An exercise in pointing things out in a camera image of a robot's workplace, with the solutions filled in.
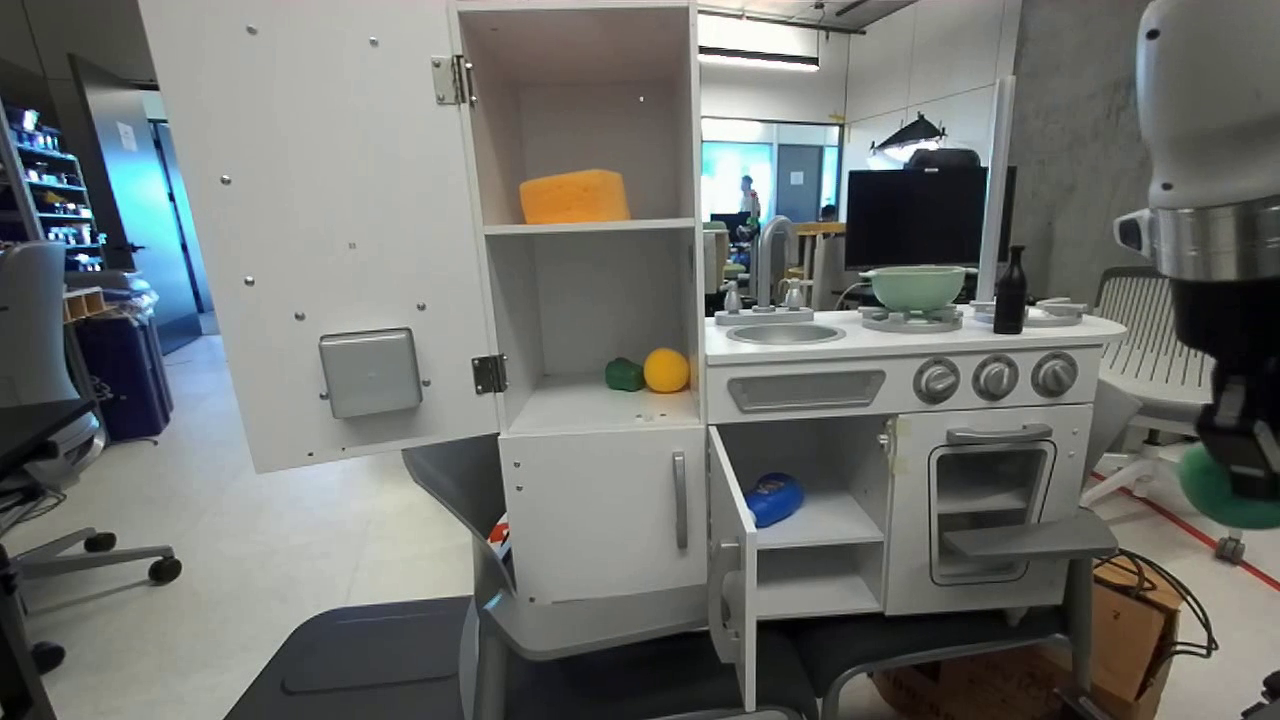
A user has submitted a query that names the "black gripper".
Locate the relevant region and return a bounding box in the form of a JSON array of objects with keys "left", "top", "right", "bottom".
[{"left": 1169, "top": 272, "right": 1280, "bottom": 505}]

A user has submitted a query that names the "light green object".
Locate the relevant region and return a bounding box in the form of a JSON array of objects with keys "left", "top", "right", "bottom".
[{"left": 1173, "top": 440, "right": 1280, "bottom": 534}]

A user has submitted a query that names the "blue plastic bottle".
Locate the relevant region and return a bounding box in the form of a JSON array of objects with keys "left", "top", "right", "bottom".
[{"left": 745, "top": 469, "right": 811, "bottom": 534}]

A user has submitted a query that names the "white sink cabinet door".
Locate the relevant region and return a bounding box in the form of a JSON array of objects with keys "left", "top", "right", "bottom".
[{"left": 702, "top": 422, "right": 765, "bottom": 715}]

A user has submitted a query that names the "black bottle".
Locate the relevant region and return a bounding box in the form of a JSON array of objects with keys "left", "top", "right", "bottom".
[{"left": 993, "top": 242, "right": 1033, "bottom": 335}]

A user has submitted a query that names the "white fridge cabinet door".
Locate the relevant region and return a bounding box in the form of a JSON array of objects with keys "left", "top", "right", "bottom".
[{"left": 500, "top": 422, "right": 713, "bottom": 609}]

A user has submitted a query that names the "white toy kitchen cabinet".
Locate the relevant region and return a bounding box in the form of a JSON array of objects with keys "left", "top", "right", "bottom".
[{"left": 454, "top": 0, "right": 1132, "bottom": 667}]

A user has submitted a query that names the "tall white cabinet door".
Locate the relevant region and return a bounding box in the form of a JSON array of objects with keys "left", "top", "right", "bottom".
[{"left": 135, "top": 0, "right": 503, "bottom": 475}]

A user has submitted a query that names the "white mesh chair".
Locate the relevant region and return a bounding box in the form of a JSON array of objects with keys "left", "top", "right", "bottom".
[{"left": 1074, "top": 264, "right": 1222, "bottom": 534}]

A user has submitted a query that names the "cardboard box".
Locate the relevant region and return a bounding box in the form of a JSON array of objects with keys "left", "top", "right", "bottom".
[{"left": 877, "top": 557, "right": 1184, "bottom": 720}]

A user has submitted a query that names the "gray stove knob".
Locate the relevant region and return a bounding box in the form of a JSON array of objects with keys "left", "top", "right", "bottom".
[
  {"left": 911, "top": 354, "right": 965, "bottom": 409},
  {"left": 971, "top": 350, "right": 1022, "bottom": 404},
  {"left": 1029, "top": 349, "right": 1079, "bottom": 398}
]

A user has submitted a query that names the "gray bare burner grate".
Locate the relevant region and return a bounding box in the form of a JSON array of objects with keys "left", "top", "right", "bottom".
[{"left": 969, "top": 292, "right": 1096, "bottom": 333}]

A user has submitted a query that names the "gray burner grate under bowl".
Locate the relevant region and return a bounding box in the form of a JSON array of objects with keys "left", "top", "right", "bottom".
[{"left": 859, "top": 303, "right": 969, "bottom": 335}]

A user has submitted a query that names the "light green bowl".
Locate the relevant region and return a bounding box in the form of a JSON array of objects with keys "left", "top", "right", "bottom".
[{"left": 859, "top": 260, "right": 971, "bottom": 321}]

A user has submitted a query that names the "large black monitor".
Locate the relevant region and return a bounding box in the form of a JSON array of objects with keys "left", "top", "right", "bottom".
[{"left": 843, "top": 165, "right": 993, "bottom": 272}]

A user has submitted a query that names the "gray toy faucet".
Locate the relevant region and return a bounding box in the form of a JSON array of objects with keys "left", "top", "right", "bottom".
[{"left": 770, "top": 251, "right": 816, "bottom": 321}]

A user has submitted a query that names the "distant standing person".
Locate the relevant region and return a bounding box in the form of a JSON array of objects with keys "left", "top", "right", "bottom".
[{"left": 730, "top": 170, "right": 767, "bottom": 246}]

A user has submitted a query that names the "yellow toy ball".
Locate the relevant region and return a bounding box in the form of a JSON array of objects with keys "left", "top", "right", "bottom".
[{"left": 638, "top": 345, "right": 694, "bottom": 398}]

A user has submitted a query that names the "green toy ball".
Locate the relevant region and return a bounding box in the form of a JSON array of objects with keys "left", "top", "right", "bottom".
[{"left": 598, "top": 350, "right": 647, "bottom": 397}]

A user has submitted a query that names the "orange sponge block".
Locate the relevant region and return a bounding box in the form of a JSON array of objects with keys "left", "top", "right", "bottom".
[{"left": 515, "top": 165, "right": 634, "bottom": 229}]

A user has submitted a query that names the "blue suitcase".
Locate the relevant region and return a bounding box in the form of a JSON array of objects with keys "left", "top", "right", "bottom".
[{"left": 72, "top": 307, "right": 180, "bottom": 443}]

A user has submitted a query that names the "gray swivel chair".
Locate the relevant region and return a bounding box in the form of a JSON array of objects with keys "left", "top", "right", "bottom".
[{"left": 0, "top": 236, "right": 188, "bottom": 720}]

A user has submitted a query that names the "storage shelf with items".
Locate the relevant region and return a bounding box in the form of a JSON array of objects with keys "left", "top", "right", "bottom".
[{"left": 0, "top": 94, "right": 110, "bottom": 292}]

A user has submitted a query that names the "black cable by box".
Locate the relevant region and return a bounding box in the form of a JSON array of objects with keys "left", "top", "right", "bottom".
[{"left": 1100, "top": 542, "right": 1222, "bottom": 662}]

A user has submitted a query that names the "white oven door gray handle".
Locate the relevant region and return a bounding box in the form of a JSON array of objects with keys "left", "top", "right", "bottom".
[{"left": 888, "top": 404, "right": 1100, "bottom": 621}]

